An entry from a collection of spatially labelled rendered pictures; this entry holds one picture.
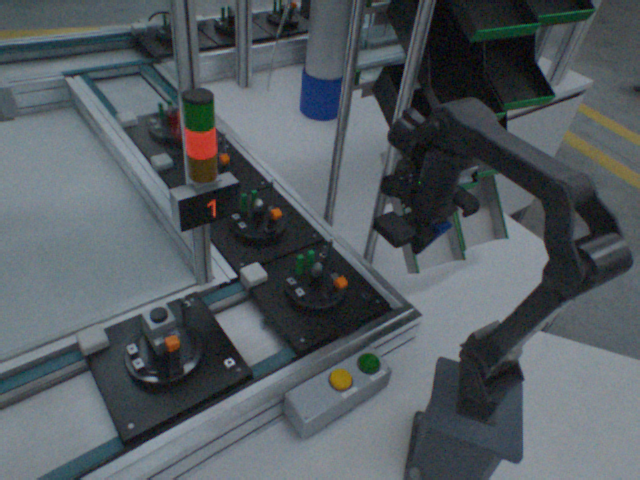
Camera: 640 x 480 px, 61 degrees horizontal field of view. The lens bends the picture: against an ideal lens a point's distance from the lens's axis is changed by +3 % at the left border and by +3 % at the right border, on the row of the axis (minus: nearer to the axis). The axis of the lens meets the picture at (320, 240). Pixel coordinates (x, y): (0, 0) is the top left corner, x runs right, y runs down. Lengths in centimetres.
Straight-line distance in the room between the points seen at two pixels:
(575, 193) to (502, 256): 90
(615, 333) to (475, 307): 151
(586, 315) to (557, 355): 147
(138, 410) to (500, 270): 97
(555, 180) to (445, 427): 44
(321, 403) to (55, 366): 49
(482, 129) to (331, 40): 118
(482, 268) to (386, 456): 61
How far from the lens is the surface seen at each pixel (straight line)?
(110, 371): 106
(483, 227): 136
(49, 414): 111
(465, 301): 139
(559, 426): 126
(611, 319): 289
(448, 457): 99
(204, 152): 91
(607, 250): 68
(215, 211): 100
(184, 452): 98
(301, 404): 101
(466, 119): 74
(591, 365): 140
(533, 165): 68
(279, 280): 117
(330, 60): 188
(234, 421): 99
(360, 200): 160
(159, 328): 96
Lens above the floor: 183
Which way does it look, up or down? 42 degrees down
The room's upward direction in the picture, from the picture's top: 8 degrees clockwise
